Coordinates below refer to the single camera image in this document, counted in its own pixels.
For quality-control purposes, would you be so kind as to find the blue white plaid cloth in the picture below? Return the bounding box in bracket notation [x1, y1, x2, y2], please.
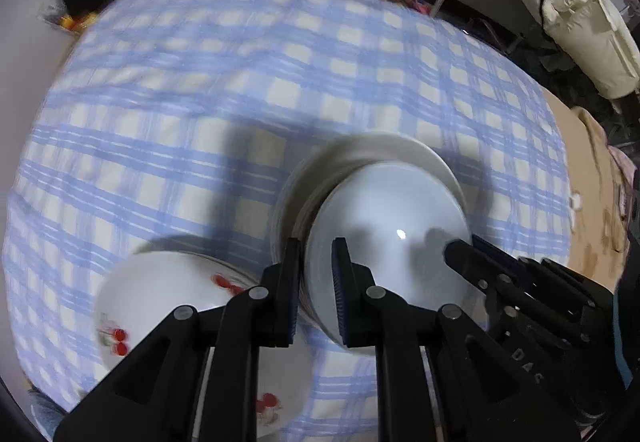
[3, 0, 570, 438]

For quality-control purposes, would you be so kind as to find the pale blue ceramic bowl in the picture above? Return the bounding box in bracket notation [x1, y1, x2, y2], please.
[304, 161, 488, 344]

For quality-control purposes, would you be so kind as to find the yellow white snack bag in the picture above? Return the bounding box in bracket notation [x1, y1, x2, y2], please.
[40, 7, 98, 34]

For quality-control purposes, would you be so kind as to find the white plate with cherries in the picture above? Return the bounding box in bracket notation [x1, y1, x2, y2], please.
[94, 251, 312, 438]

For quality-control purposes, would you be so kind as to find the white plate under bowl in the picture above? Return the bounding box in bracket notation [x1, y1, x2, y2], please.
[269, 132, 468, 262]

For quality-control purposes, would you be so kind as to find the brown blanket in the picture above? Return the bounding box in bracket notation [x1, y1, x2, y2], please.
[544, 90, 628, 290]

